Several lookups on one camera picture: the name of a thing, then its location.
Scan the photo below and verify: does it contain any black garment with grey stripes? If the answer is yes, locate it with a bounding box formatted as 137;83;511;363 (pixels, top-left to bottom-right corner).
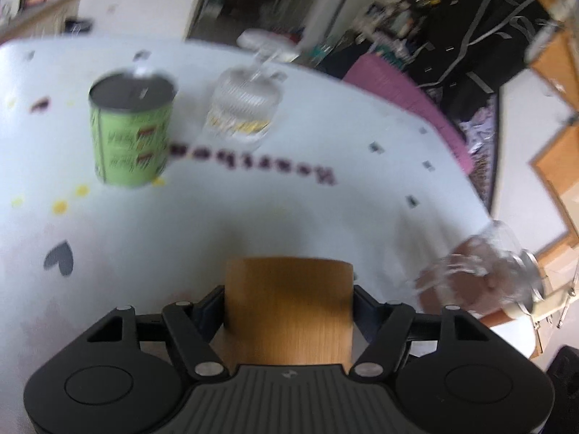
406;0;553;97

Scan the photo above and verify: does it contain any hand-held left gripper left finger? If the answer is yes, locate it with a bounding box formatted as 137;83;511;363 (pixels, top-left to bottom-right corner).
86;285;230;382

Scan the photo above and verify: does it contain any green tin can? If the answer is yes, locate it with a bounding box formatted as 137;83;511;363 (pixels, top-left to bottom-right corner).
88;71;178;189

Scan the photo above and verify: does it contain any cork board with wooden frame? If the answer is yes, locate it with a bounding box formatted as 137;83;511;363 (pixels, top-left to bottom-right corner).
525;0;579;260

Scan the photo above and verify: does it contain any clear stemmed glass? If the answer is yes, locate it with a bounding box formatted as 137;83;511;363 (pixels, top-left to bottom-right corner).
236;28;300;83

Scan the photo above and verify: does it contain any ribbed clear glass cup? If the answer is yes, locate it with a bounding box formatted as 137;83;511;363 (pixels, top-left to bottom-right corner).
205;67;284;146

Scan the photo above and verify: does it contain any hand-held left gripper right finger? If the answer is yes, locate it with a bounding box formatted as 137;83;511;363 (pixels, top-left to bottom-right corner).
350;285;495;383

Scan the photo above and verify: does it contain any dark heart sticker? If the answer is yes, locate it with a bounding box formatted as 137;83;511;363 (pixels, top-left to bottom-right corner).
43;241;74;277

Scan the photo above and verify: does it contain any wooden block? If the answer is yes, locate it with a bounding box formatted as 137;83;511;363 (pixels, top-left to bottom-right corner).
224;257;354;368

